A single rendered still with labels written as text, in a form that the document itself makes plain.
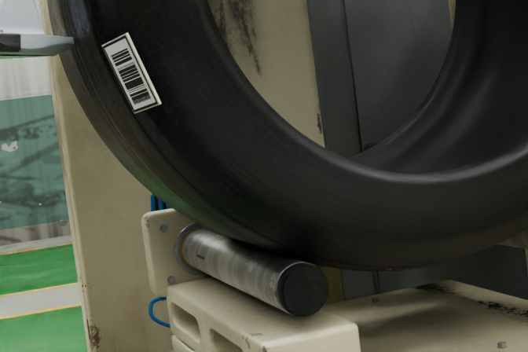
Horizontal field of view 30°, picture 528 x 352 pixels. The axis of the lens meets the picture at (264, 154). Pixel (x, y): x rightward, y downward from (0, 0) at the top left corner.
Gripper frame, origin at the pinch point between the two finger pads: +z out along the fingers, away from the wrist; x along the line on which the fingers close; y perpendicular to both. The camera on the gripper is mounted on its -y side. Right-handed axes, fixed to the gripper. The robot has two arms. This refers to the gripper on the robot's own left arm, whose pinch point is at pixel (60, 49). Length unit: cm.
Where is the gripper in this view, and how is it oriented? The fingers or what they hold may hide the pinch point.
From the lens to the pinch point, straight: 87.4
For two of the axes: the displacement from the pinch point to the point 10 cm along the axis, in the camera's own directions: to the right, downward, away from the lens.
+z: 9.5, -0.2, 3.1
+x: -3.1, -0.1, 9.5
